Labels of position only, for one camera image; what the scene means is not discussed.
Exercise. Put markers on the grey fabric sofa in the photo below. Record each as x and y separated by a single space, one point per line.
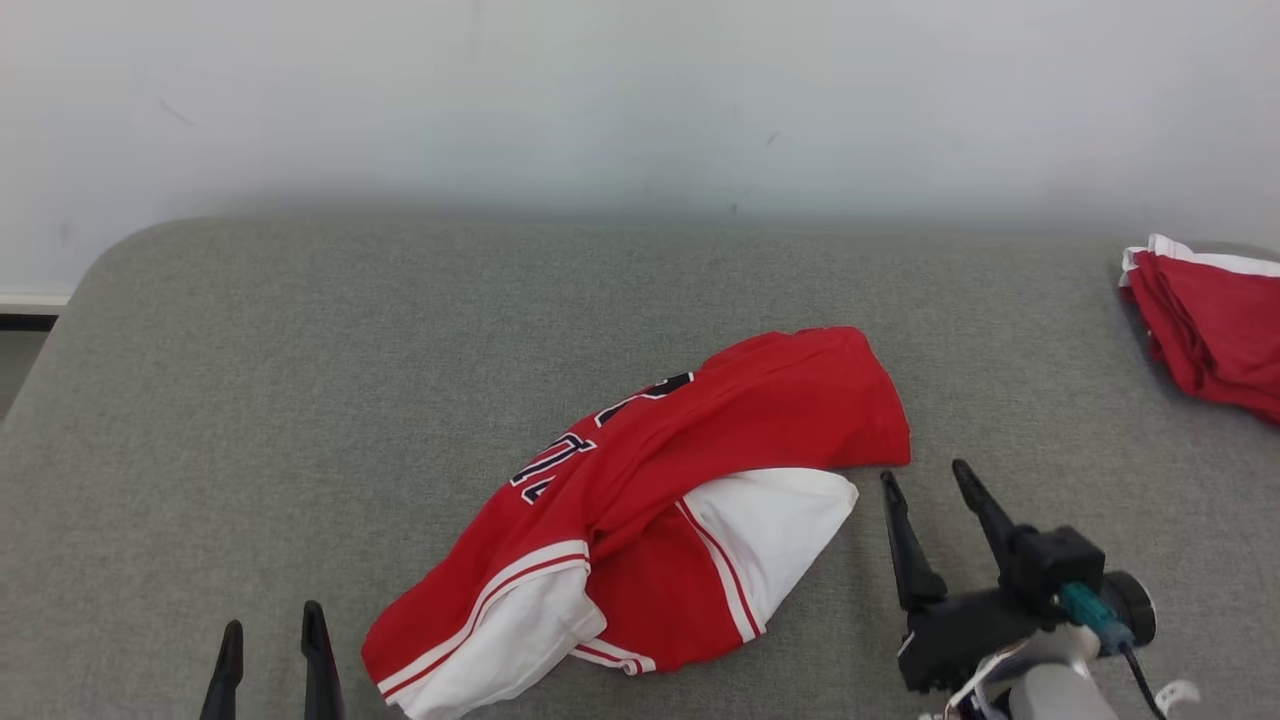
400 400

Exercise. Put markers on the red shorts with white waistband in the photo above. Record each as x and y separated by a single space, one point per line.
1220 320

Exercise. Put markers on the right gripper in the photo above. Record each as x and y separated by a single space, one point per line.
960 635

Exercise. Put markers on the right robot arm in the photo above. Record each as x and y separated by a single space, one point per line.
1050 695

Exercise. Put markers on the black floor edge strip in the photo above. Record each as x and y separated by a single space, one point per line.
25 322

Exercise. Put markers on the red and white jersey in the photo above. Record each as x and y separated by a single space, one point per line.
700 430

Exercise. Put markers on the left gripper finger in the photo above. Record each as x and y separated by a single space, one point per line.
320 680
225 680

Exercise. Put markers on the white wall baseboard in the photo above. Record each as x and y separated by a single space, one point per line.
30 301

